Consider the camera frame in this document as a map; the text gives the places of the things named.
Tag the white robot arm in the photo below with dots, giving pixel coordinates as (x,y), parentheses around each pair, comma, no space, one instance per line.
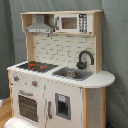
(21,123)

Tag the wooden toy kitchen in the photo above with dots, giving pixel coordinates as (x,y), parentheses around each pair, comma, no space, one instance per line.
(62,49)

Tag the metal sink basin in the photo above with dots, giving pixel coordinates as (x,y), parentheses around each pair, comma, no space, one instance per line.
(73,74)

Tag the black toy faucet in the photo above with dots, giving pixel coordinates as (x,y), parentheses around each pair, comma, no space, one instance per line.
(82,64)

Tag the black stovetop red burners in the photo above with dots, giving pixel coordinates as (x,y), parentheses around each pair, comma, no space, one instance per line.
(37,66)

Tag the right red stove knob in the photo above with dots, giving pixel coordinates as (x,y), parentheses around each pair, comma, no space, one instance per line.
(34,83)

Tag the red stove knob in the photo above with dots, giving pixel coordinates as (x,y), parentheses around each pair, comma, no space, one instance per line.
(34,83)
(15,78)

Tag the cabinet door ice dispenser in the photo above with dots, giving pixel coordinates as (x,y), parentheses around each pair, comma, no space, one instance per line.
(64,105)

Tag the toy microwave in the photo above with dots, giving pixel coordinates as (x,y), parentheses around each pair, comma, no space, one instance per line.
(73,23)

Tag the grey range hood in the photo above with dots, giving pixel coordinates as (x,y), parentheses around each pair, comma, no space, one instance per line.
(40,26)

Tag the left red stove knob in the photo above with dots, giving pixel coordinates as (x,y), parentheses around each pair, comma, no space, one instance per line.
(15,78)

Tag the oven door with window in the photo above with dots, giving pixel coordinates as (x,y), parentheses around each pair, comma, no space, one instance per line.
(27,106)

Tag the wooden table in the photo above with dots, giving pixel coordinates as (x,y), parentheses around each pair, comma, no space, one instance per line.
(5,112)

